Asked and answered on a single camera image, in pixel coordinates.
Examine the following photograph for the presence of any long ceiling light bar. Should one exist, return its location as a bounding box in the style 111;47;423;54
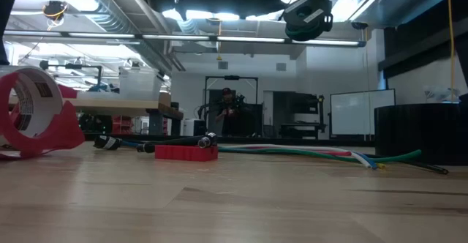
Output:
0;29;367;48

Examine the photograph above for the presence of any black background robot rig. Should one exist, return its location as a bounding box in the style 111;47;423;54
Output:
203;75;260;138

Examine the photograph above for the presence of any clear plastic storage bin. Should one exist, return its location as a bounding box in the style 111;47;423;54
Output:
118;66;164;102

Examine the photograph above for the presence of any person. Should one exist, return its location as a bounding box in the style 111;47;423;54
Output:
215;86;244;138

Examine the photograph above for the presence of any black cabinet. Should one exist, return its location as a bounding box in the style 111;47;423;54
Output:
272;91;327;138

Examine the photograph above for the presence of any whiteboard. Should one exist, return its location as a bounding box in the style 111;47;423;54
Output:
330;88;397;137

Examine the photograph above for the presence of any wooden workbench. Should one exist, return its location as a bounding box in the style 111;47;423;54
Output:
67;91;184;137

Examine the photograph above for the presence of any red ribbed block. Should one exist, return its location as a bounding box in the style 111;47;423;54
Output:
154;144;219;162

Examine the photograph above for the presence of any red dispenser with white tape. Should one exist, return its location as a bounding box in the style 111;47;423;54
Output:
0;65;86;160

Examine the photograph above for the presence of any silver ventilation duct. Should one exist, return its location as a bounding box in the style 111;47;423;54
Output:
47;0;176;76

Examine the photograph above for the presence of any black ceiling cord reel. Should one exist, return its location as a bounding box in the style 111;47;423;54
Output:
42;0;69;29

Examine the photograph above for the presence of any yellow hanging cord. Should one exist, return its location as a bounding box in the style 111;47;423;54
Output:
445;0;457;103

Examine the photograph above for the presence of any black aluminium table frame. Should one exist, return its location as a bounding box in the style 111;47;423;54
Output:
83;133;377;147

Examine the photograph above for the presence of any bundle of coloured cables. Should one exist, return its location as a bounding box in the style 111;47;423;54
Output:
219;143;373;170

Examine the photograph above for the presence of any red cable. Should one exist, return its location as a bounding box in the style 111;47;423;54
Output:
252;146;352;157

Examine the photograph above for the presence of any black labelled cable connector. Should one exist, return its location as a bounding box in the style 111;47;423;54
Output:
93;135;124;151

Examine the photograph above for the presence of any grey duct tape roll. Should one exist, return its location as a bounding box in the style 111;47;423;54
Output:
374;102;468;166

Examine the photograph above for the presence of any blue cable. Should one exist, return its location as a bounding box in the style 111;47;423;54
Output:
121;139;378;170

